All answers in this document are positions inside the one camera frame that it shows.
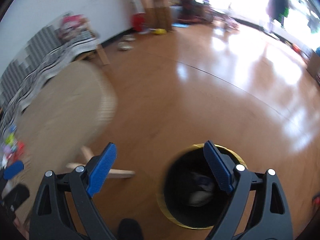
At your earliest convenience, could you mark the red plastic clip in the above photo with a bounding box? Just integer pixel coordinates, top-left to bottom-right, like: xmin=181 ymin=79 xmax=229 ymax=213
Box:
xmin=13 ymin=141 xmax=25 ymax=160

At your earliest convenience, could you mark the green popcorn snack bag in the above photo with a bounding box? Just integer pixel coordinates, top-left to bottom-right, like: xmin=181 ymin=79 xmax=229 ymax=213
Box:
xmin=5 ymin=133 xmax=15 ymax=146

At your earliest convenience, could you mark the black gold trash bin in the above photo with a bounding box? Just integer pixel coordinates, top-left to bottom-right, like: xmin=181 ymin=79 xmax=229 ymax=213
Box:
xmin=156 ymin=143 xmax=249 ymax=230

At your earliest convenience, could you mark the purple toy figure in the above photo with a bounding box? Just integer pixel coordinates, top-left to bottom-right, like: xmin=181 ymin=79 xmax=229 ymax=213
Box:
xmin=1 ymin=143 xmax=12 ymax=157

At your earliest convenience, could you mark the black white striped blanket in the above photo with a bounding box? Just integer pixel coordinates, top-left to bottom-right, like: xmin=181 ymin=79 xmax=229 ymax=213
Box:
xmin=0 ymin=11 xmax=99 ymax=136

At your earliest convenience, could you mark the pink cartoon pillow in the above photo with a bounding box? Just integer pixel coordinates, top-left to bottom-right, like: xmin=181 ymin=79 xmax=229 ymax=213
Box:
xmin=59 ymin=15 xmax=87 ymax=42

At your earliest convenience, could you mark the beige slippers pair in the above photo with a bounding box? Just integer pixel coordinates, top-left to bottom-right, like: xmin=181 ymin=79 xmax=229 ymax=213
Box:
xmin=117 ymin=35 xmax=136 ymax=51

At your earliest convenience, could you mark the red bag on floor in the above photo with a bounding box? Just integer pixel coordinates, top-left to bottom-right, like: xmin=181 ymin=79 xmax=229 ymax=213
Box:
xmin=131 ymin=13 xmax=145 ymax=32

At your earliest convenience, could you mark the yellow toy on floor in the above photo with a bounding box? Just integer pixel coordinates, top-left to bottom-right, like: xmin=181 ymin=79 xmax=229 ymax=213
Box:
xmin=152 ymin=28 xmax=167 ymax=35

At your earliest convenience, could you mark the brown striped curtain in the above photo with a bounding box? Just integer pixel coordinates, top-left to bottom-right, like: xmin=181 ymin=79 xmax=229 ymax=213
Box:
xmin=141 ymin=0 xmax=172 ymax=31

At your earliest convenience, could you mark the wooden table leg frame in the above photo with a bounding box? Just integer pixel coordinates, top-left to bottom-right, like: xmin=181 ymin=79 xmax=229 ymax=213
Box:
xmin=66 ymin=143 xmax=136 ymax=179

